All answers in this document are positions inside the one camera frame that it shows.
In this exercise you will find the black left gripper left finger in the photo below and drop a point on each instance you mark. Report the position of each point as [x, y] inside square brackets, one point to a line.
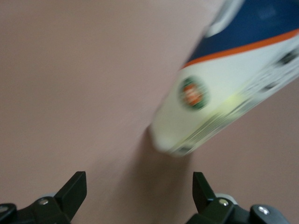
[65, 203]

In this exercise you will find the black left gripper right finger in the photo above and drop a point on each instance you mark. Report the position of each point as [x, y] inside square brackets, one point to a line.
[210, 210]

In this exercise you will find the clear tennis ball can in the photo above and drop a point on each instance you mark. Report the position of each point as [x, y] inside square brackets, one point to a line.
[222, 70]

